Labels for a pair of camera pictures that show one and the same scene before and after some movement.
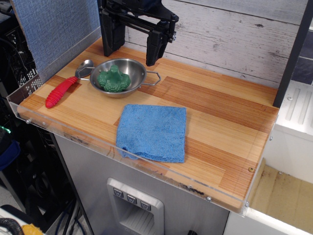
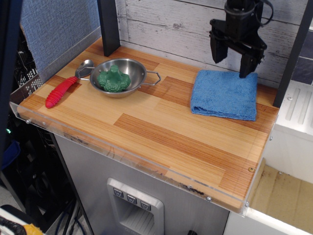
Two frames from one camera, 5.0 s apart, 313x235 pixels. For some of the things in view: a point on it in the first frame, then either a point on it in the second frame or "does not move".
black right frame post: [291, 65] does not move
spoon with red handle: [84, 69] does not move
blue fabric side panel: [56, 31] does not move
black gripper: [152, 16] to [240, 30]
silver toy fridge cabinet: [117, 199] does not move
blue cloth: [156, 131] to [224, 93]
